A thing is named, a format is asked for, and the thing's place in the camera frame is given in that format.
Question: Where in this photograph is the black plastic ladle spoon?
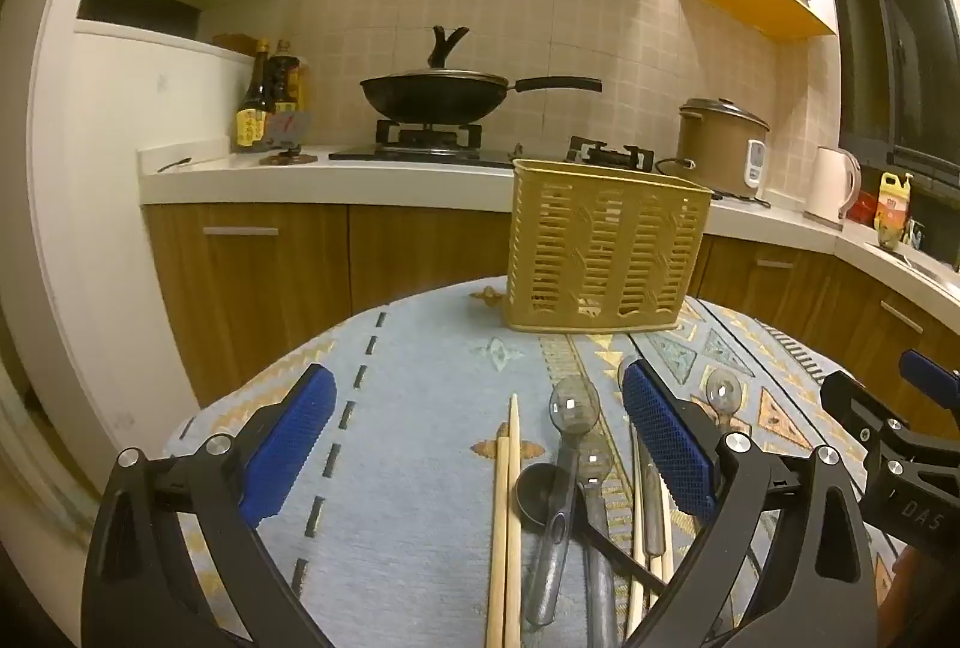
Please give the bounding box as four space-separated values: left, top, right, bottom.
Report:
516 463 667 596

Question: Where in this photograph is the yellow oil bottle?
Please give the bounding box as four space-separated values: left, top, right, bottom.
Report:
874 172 911 251

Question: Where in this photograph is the grey clear plastic spoon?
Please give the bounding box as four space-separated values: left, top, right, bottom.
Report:
574 448 622 648

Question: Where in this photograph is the pink electric kettle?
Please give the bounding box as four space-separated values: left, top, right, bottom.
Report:
804 146 862 230

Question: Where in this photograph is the brown rice cooker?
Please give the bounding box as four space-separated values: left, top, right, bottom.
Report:
677 97 770 198

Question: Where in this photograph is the light blue patterned tablecloth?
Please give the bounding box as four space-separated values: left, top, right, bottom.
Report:
166 277 864 646

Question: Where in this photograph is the yellow plastic utensil basket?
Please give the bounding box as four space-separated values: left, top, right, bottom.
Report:
505 159 711 334

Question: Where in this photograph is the dark window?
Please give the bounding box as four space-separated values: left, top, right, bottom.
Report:
835 0 958 203

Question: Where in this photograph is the small black spoon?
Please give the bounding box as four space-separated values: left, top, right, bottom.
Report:
155 155 192 173

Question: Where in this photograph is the dark soy sauce bottle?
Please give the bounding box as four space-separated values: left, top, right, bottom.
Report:
233 38 270 151

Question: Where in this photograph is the black gas stove top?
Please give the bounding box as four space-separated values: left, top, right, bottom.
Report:
327 120 656 172

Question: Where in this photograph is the black wok with lid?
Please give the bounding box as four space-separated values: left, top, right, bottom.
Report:
359 26 604 127

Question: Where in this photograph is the dark sauce bottle red label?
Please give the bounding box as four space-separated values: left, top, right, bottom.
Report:
267 38 301 113

